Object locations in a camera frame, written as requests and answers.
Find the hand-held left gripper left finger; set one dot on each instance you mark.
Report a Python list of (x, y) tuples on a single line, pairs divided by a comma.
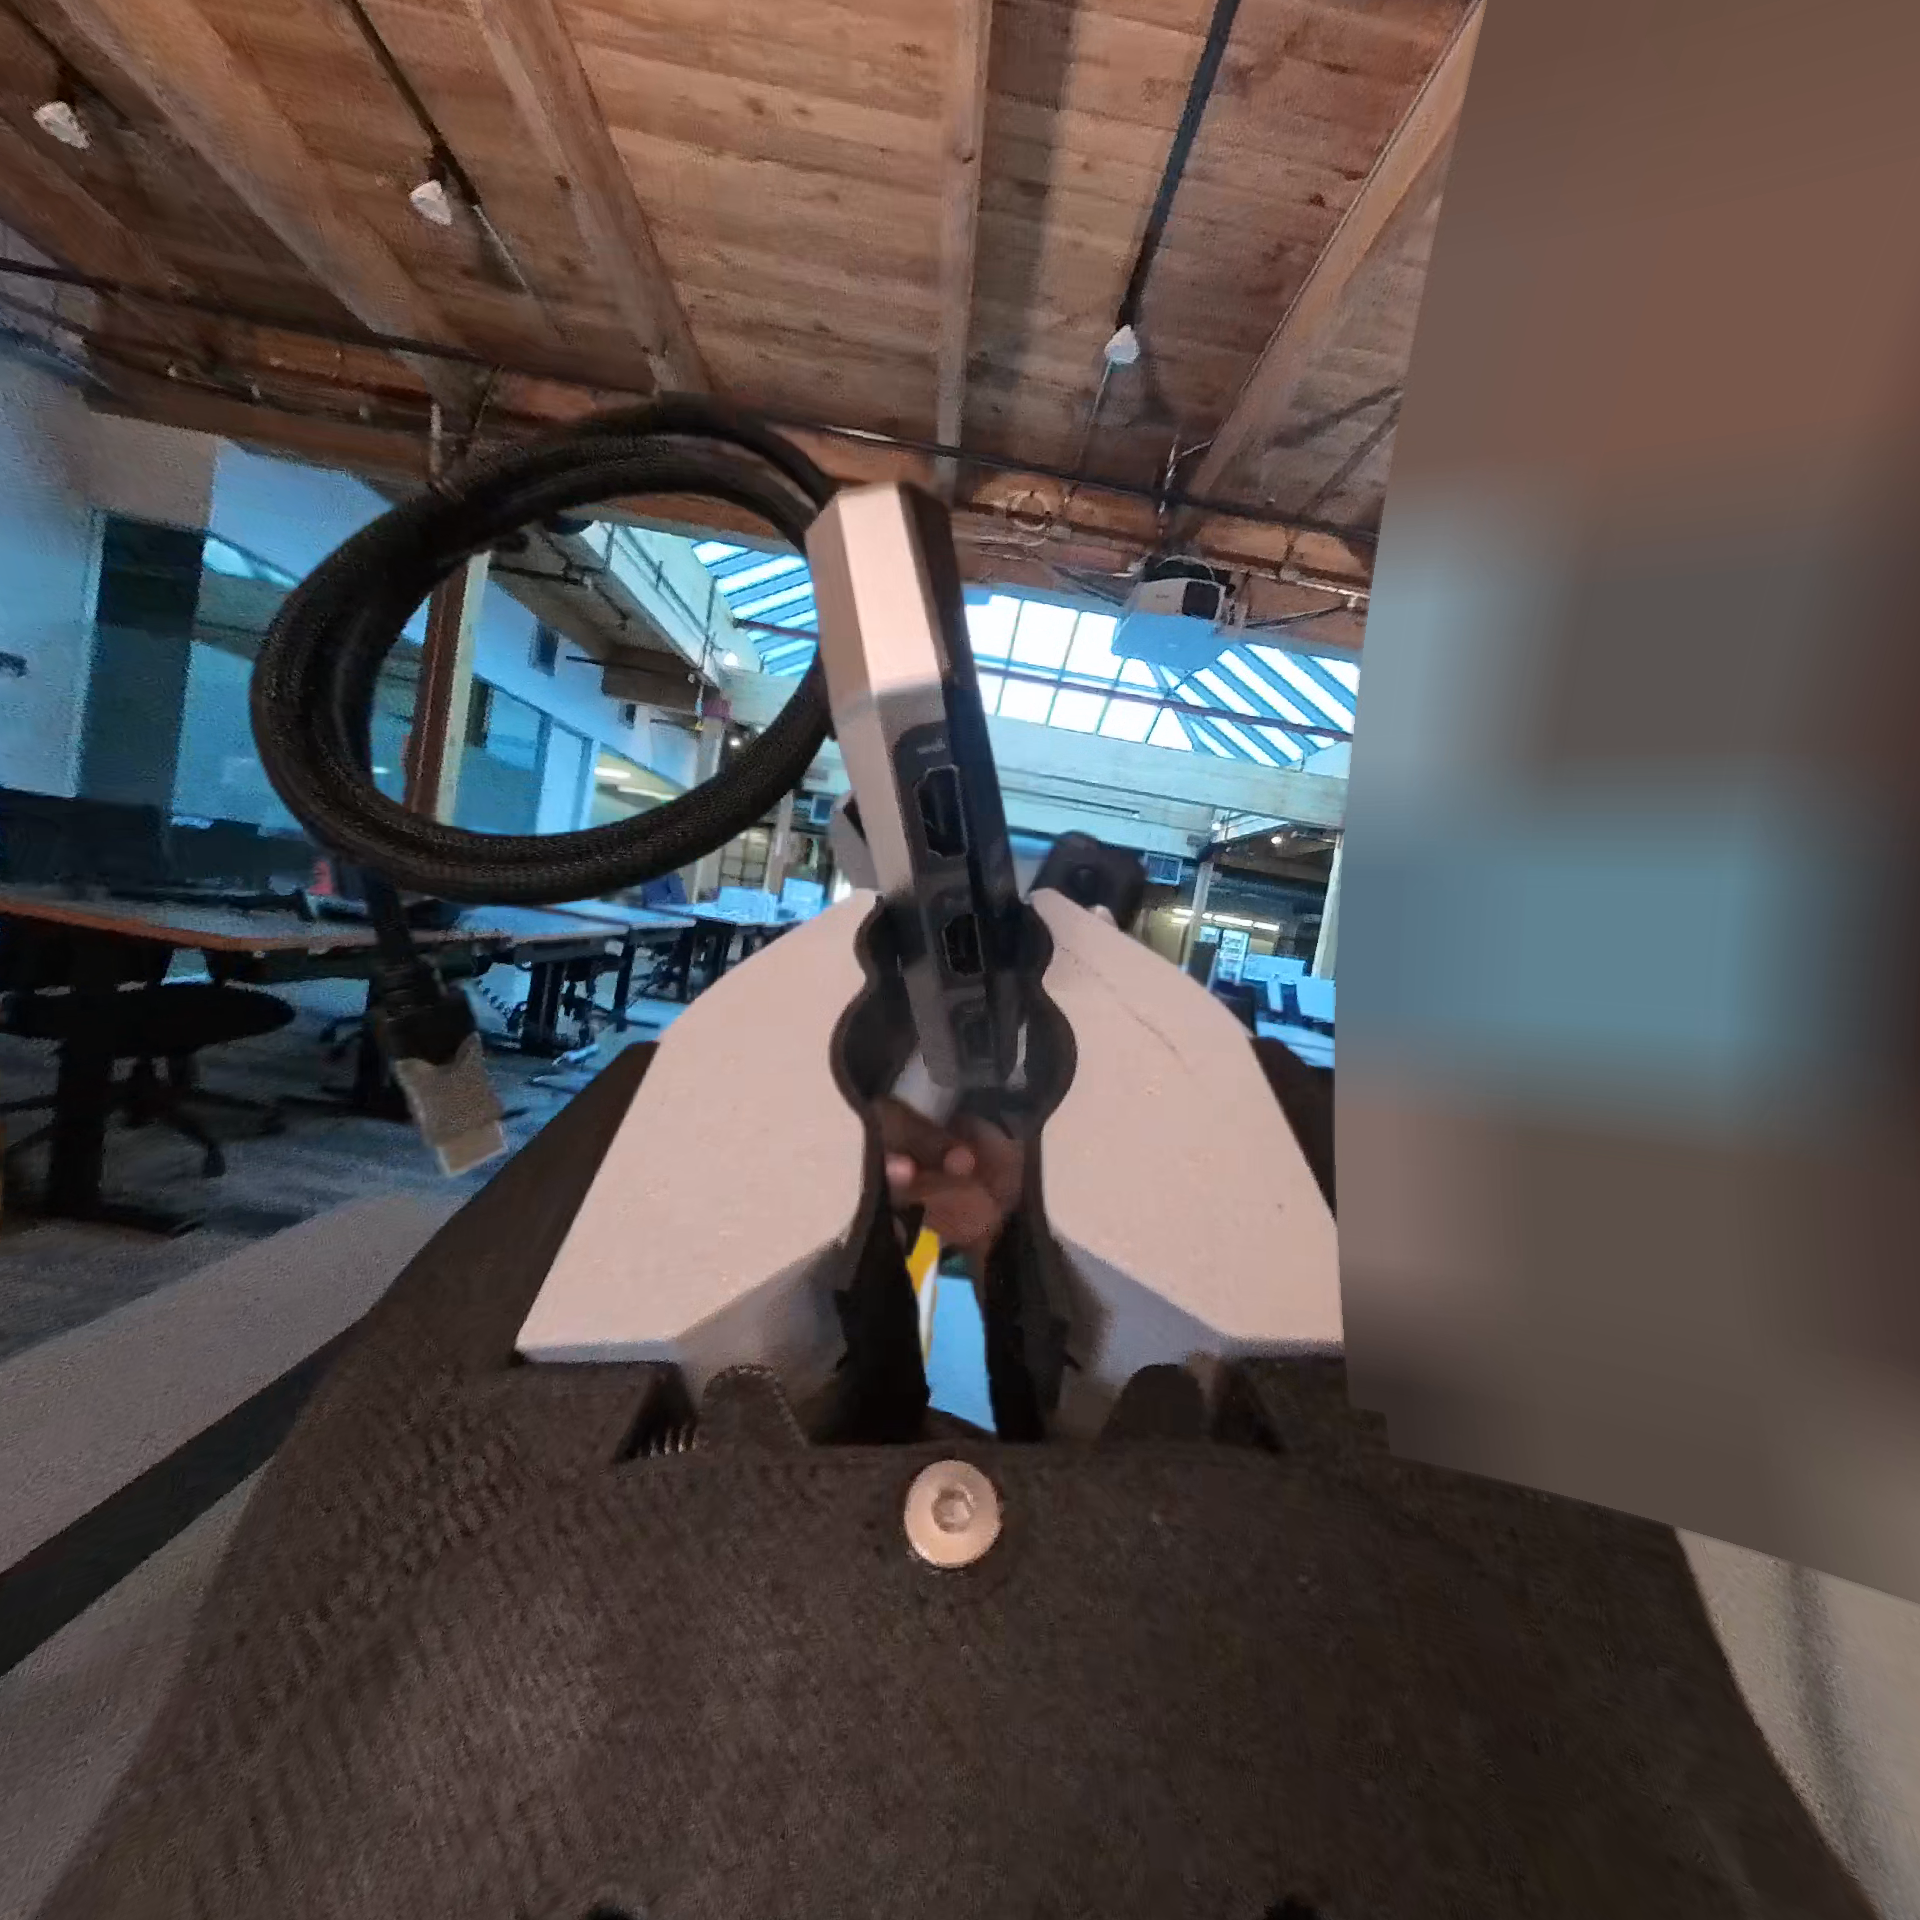
[(707, 1153)]

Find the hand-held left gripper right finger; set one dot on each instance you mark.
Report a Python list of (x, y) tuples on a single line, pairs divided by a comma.
[(1187, 1153)]

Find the black hdmi switch box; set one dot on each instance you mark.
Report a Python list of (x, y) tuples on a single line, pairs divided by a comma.
[(899, 632)]

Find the person's left hand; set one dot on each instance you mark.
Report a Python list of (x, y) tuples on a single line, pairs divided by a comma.
[(952, 1177)]

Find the wooden desk with black legs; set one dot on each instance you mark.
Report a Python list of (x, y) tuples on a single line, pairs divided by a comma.
[(227, 922)]

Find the ceiling projector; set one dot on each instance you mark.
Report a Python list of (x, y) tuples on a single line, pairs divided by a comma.
[(1177, 608)]

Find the black office chair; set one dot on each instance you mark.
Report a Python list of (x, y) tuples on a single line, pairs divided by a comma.
[(136, 1035)]

